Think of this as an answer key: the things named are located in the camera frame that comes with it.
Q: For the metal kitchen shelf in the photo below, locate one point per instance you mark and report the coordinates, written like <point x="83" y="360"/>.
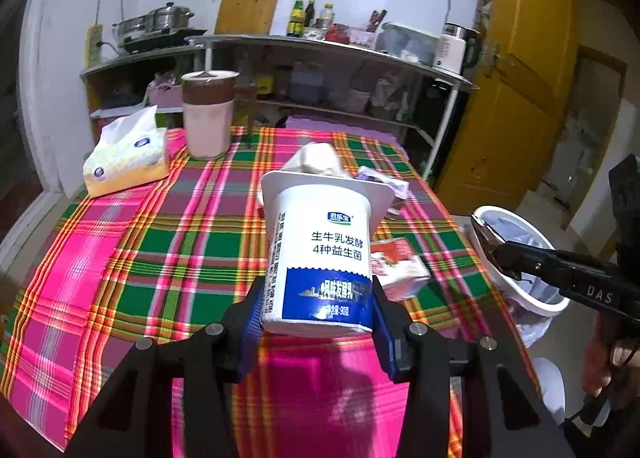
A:
<point x="353" y="85"/>

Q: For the red strawberry milk carton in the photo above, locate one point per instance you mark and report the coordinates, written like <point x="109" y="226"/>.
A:
<point x="400" y="270"/>

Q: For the green glass bottle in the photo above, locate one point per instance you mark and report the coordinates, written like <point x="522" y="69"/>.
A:
<point x="296" y="21"/>

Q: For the steel cooking pot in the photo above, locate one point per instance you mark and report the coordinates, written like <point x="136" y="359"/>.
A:
<point x="169" y="17"/>

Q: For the white power strip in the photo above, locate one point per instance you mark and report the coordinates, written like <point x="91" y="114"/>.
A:
<point x="93" y="45"/>

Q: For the brown snack wrapper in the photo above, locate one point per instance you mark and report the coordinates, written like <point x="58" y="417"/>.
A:
<point x="487" y="237"/>

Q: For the pink plaid tablecloth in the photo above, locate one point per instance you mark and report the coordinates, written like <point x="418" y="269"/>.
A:
<point x="164" y="259"/>

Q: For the person's right hand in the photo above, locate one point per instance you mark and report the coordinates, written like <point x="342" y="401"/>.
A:
<point x="602" y="358"/>

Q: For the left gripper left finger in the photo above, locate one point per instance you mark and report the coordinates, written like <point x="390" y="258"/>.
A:
<point x="131" y="416"/>

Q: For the white trash bin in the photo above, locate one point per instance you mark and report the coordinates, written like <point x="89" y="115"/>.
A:
<point x="532" y="302"/>

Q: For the pink jug brown lid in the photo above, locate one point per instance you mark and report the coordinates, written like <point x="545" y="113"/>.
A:
<point x="208" y="103"/>

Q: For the white blue yogurt tub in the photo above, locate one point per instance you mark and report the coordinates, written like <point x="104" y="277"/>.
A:
<point x="319" y="279"/>

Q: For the wooden cutting board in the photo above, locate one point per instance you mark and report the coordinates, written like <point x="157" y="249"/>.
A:
<point x="252" y="17"/>

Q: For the clear storage container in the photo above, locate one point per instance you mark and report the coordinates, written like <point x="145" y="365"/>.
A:
<point x="407" y="43"/>

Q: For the yellow tissue pack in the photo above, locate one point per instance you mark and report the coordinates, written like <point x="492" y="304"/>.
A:
<point x="131" y="151"/>

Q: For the yellow wooden door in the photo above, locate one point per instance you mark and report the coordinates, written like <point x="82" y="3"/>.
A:
<point x="510" y="128"/>

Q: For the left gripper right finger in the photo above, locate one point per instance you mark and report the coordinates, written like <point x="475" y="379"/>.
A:
<point x="502" y="414"/>

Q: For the white electric kettle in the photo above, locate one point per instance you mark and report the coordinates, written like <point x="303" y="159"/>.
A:
<point x="458" y="48"/>

